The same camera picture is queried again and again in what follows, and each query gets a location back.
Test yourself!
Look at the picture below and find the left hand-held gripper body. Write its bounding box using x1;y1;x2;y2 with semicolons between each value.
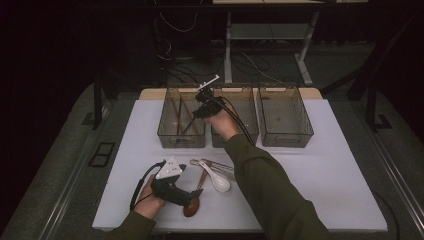
150;156;195;208

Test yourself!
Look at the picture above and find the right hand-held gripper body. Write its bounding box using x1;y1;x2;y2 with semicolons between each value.
197;74;225;119

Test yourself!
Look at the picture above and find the brown wooden spoon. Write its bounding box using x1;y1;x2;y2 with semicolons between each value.
182;168;210;219

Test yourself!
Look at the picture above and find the black chopstick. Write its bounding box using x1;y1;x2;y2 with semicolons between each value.
176;95;183;135

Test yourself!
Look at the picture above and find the white ceramic spoon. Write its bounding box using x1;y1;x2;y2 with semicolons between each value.
198;158;232;194

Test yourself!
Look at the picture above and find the transparent grey plastic bin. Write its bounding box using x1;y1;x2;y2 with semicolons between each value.
156;86;208;149
258;86;315;148
210;86;260;149

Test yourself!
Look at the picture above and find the silver metal fork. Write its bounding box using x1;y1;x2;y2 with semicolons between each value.
202;158;236;173

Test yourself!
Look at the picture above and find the person's right hand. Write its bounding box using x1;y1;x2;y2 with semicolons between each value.
203;107;241;142

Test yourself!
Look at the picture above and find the person's left hand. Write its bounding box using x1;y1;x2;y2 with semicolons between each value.
132;179;167;221

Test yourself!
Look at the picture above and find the white-legged desk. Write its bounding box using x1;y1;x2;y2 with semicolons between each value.
212;0;370;86

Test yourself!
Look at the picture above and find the black metal stand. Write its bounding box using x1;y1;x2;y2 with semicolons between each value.
320;13;424;132
81;70;112;131

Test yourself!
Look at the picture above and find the tangle of black floor cables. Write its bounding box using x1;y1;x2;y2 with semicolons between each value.
154;33;278;86

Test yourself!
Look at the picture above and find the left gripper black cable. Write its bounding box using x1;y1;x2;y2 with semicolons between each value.
128;160;167;212

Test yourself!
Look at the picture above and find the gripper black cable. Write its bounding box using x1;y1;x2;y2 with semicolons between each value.
128;160;167;212
206;94;257;146

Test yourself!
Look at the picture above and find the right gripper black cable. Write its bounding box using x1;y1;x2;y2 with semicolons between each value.
206;94;257;146

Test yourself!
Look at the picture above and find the hanging light cable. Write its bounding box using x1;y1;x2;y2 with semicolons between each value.
153;0;199;34

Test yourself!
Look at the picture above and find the black floor socket frame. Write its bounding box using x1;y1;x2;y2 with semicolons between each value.
87;141;116;168

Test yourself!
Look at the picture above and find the metal floor rail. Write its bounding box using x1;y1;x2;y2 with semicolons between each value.
352;102;424;229
45;99;115;240

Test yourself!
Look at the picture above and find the black cable beside table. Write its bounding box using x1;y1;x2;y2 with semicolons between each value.
370;189;401;240

